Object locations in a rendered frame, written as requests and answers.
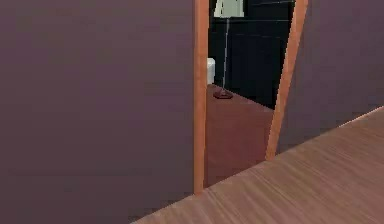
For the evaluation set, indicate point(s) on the white toilet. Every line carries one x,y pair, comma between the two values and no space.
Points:
210,71

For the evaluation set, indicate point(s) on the white shade floor lamp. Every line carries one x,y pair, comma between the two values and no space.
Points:
228,8

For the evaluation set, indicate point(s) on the orange wooden door frame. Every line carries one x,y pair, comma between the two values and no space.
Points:
200,100

